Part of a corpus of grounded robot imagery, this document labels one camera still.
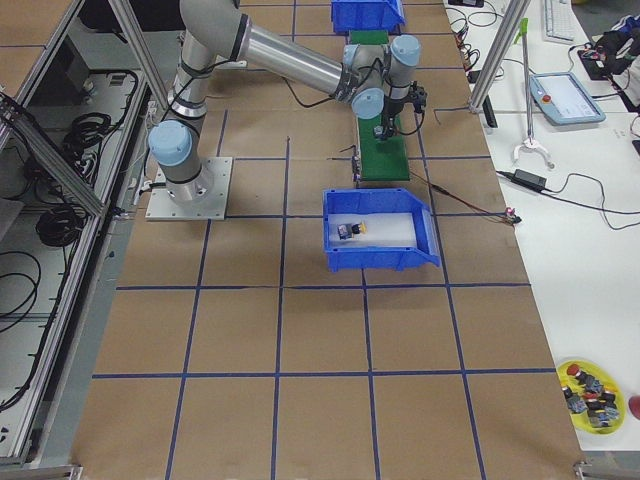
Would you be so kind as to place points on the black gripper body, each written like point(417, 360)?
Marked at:
point(389, 113)

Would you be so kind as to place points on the yellow push button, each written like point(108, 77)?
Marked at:
point(348, 231)

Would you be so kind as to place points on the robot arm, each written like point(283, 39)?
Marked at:
point(217, 33)

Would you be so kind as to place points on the yellow plate of buttons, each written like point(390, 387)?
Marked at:
point(594, 400)

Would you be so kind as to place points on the green conveyor belt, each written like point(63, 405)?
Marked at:
point(382, 155)

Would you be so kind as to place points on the blue source bin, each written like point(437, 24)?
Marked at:
point(357, 15)

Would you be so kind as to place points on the white foam pad destination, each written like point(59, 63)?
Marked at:
point(382, 230)

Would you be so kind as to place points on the blue destination bin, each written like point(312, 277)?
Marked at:
point(381, 200)

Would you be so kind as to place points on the white grabber tool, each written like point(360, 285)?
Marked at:
point(530, 143)

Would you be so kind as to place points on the black power adapter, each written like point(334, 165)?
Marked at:
point(529, 180)

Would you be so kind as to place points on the teach pendant tablet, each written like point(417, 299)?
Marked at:
point(563, 99)

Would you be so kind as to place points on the white keyboard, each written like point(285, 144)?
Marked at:
point(557, 20)

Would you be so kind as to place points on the aluminium frame post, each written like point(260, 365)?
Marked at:
point(505, 35)

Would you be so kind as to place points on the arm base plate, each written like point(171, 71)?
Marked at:
point(203, 198)

